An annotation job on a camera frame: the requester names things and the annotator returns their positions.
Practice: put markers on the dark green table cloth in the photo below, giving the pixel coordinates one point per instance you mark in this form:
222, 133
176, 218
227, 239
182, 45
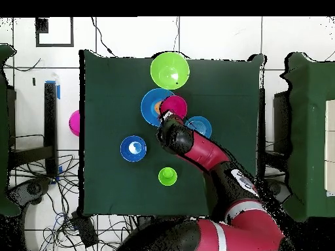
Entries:
117, 91

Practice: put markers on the large light blue bowl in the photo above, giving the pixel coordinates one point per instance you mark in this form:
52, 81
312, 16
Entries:
148, 107

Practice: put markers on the black power strip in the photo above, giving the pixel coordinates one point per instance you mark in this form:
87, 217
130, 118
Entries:
85, 230

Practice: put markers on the orange cup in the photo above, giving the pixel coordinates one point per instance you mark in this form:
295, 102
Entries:
157, 106

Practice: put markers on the white box stack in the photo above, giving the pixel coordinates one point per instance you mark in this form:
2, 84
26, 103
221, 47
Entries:
331, 146

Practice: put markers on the black metal stand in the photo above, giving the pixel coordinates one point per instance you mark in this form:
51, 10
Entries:
50, 117

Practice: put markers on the magenta bowl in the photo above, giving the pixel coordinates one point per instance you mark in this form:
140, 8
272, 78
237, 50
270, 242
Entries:
75, 123

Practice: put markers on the small light blue bowl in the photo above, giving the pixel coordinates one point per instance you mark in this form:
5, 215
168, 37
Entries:
202, 125

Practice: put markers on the neighbouring green table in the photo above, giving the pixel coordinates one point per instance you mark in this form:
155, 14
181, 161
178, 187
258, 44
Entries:
4, 130
308, 130

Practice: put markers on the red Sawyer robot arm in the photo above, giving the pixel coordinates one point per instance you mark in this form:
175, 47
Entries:
206, 154

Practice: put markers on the small pink bowl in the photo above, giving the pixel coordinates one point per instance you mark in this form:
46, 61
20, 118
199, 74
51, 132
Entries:
175, 104

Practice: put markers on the black square frame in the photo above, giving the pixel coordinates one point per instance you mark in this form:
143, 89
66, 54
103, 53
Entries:
72, 31

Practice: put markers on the black pedestal leg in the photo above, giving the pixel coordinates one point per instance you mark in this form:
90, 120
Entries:
28, 189
274, 188

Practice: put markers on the large green bowl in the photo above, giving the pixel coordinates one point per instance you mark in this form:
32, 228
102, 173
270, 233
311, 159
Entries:
170, 70

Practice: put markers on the small dark blue bowl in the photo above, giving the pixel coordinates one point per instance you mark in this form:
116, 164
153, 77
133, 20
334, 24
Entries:
133, 149

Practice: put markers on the green cup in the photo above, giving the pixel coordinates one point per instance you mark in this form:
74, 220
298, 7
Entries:
167, 176

